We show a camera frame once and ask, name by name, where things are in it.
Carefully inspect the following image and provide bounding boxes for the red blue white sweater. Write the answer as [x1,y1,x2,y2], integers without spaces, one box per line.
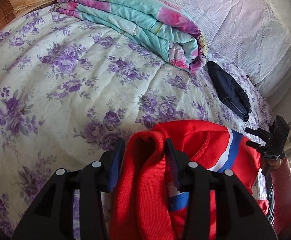
[110,120,268,240]

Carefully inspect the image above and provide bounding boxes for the folded dark navy pants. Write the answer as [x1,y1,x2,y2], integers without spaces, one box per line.
[207,60,251,122]

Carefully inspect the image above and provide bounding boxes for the person's right hand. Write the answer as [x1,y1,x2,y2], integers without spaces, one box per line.
[268,158,285,172]

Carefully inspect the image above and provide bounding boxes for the orange brown cloth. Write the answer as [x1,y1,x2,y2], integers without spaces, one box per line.
[0,0,91,43]

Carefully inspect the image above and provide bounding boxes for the folded teal pink floral quilt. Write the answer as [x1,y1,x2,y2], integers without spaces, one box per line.
[56,0,208,73]

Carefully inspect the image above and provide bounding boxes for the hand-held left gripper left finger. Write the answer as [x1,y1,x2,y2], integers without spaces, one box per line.
[12,138,125,240]

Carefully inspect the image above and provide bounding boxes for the person's right forearm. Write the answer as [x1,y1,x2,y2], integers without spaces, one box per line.
[268,159,291,235]

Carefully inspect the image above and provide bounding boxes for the purple floral bedsheet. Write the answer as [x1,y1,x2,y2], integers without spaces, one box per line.
[0,5,273,240]

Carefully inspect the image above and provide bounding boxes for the purple floral pillow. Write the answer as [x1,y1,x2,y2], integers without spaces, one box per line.
[258,97,273,125]

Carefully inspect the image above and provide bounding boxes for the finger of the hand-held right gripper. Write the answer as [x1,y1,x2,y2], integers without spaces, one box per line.
[246,127,273,142]
[246,141,270,155]

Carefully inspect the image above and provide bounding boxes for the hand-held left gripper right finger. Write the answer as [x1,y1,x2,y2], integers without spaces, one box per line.
[166,139,277,240]

